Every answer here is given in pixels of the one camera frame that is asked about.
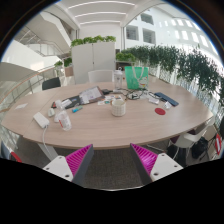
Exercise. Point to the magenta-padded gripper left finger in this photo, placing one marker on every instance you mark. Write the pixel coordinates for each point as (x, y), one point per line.
(75, 161)

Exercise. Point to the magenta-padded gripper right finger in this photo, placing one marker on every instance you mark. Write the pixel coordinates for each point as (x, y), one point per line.
(148, 161)

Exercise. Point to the clear plastic water bottle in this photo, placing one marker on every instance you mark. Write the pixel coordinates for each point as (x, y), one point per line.
(65, 120)

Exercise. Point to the white chair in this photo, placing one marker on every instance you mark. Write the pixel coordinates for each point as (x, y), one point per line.
(188, 140)
(100, 76)

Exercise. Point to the flat round red coaster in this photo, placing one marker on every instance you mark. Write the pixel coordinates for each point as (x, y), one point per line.
(160, 111)

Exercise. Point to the blue-green marker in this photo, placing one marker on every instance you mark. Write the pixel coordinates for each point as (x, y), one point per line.
(77, 109)

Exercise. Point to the black backpack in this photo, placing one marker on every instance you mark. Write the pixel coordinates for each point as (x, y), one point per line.
(200, 147)

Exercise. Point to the white power strip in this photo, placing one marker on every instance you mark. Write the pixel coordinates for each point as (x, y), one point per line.
(40, 119)

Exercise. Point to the white computer mouse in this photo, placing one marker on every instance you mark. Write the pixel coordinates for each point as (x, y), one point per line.
(51, 112)

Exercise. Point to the clear plastic packet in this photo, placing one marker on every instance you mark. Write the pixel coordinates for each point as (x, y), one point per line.
(166, 105)

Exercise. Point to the white grid-patterned mug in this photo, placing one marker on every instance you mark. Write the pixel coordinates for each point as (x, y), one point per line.
(118, 108)

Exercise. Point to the dark blue keyboard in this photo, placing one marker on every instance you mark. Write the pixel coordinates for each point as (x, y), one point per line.
(166, 98)

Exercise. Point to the open magazine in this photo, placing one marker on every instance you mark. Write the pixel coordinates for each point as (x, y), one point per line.
(89, 95)

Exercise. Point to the colourful sticker sheet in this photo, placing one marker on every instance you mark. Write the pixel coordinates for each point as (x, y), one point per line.
(108, 99)

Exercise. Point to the black chair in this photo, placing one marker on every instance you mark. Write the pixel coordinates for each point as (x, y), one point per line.
(51, 83)

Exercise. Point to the green tote bag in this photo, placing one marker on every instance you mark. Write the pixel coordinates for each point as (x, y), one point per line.
(136, 78)

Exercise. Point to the clear tall shaker bottle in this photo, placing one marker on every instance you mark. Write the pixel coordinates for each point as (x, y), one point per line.
(118, 79)

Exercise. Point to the small potted plant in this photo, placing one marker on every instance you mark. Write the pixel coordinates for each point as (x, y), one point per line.
(67, 62)

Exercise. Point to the row of green potted plants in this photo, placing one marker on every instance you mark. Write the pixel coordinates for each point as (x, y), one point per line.
(180, 66)

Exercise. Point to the plant-topped white cabinet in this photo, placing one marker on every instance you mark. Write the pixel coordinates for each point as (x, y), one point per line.
(93, 61)

